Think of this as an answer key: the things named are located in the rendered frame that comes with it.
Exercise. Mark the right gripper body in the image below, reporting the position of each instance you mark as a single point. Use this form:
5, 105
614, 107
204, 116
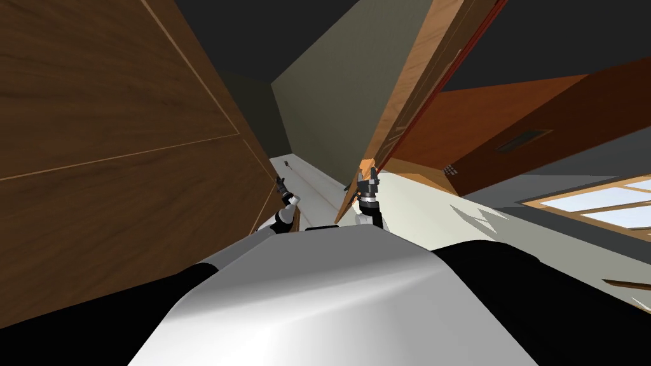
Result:
368, 190

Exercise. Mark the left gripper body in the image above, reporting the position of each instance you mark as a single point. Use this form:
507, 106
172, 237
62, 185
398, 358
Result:
285, 194

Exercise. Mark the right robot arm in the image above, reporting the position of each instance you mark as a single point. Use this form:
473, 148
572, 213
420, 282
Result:
534, 305

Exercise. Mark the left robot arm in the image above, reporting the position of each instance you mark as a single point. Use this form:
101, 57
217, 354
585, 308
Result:
76, 325

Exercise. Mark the light brown wooden door leaf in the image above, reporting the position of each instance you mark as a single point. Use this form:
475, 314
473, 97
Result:
407, 91

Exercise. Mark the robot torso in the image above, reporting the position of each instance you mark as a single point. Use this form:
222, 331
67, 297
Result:
325, 295

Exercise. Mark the red-brown wooden cabinet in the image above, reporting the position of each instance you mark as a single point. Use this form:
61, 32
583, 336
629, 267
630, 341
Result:
508, 117

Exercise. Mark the dark brown panelled door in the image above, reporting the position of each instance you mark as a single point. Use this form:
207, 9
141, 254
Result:
112, 152

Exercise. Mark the wooden framed window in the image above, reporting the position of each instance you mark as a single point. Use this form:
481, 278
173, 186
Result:
605, 206

